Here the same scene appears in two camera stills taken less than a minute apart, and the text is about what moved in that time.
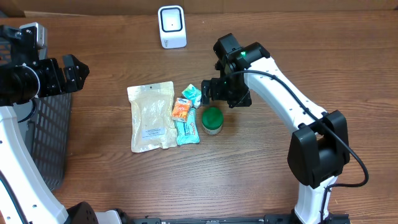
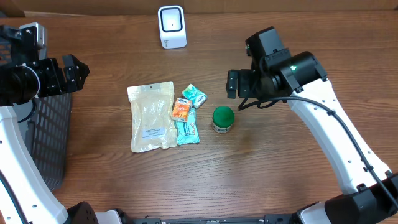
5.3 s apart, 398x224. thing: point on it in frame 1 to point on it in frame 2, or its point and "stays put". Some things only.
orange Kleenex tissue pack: (181, 109) stays put
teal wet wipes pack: (187, 132) stays put
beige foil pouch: (153, 116) stays put
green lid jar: (212, 120) to (223, 117)
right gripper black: (244, 99) to (242, 78)
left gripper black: (58, 84) stays put
